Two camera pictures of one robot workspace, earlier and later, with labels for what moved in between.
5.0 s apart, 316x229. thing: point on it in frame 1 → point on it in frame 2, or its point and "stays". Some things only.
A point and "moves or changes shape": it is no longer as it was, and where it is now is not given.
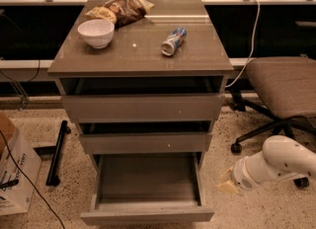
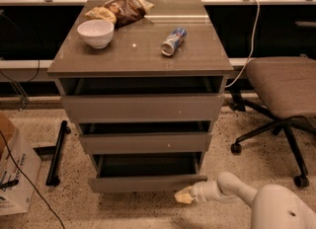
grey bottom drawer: (147, 189) moves or changes shape
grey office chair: (284, 91) stays
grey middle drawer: (125, 143) stays
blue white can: (170, 44) stays
